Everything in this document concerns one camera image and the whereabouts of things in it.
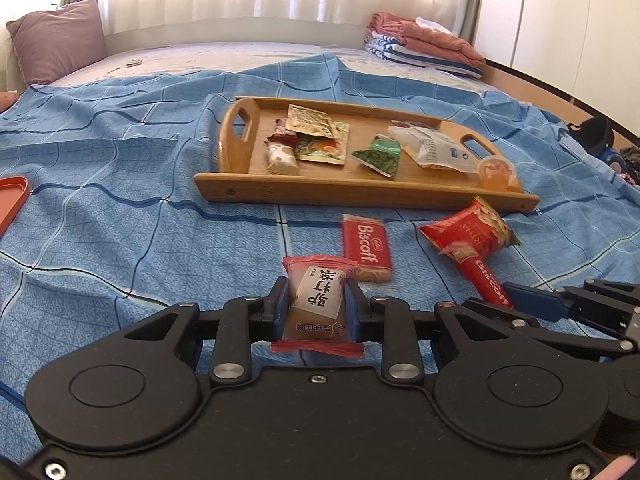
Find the folded towels stack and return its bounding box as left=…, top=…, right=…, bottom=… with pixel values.
left=369, top=11, right=486, bottom=67

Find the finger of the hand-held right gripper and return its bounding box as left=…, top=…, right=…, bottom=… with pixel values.
left=501, top=278, right=640, bottom=339
left=461, top=298, right=640, bottom=365

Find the brown and white snack packet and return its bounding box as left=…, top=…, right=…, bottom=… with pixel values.
left=264, top=117, right=302, bottom=177

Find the orange jelly cup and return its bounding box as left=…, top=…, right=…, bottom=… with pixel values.
left=474, top=154, right=522, bottom=194

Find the purple pillow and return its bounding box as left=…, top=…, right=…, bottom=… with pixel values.
left=6, top=0, right=109, bottom=86

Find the white folded cloth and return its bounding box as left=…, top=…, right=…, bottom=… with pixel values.
left=415, top=16, right=454, bottom=36

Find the white wardrobe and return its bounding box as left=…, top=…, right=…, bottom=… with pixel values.
left=472, top=0, right=640, bottom=142

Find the large red snack packet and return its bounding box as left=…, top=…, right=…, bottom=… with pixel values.
left=416, top=196, right=522, bottom=263

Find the red biscuit packet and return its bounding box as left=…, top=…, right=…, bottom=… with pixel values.
left=459, top=254, right=516, bottom=312
left=341, top=213, right=394, bottom=282

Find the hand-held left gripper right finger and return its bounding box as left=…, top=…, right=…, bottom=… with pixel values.
left=346, top=280, right=503, bottom=386

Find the wooden bed frame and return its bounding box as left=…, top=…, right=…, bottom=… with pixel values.
left=482, top=57, right=640, bottom=142

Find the beige seasoning sachet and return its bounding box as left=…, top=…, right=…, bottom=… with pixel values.
left=287, top=104, right=334, bottom=139

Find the grey bed sheet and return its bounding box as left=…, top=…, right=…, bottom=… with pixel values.
left=50, top=40, right=501, bottom=92

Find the black bag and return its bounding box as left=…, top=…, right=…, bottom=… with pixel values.
left=566, top=116, right=616, bottom=162

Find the orange plastic tray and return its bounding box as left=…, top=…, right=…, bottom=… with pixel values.
left=0, top=176, right=30, bottom=239

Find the orange white label snack packet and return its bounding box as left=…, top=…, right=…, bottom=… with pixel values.
left=270, top=255, right=366, bottom=360

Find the blue checked blanket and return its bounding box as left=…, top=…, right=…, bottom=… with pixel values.
left=0, top=52, right=640, bottom=413

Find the green snack packet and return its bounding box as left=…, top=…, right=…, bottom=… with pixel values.
left=351, top=133, right=404, bottom=179

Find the colourful patterned item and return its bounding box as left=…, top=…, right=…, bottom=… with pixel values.
left=599, top=146, right=640, bottom=187

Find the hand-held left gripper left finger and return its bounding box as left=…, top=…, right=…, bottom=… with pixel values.
left=117, top=276, right=292, bottom=386

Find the wooden serving tray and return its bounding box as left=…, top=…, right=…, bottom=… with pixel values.
left=193, top=96, right=542, bottom=217

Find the blue striped folded blanket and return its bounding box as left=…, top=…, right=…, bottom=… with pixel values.
left=363, top=30, right=484, bottom=79

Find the orange flat snack packet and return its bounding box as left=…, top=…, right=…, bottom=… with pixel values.
left=294, top=120, right=351, bottom=166

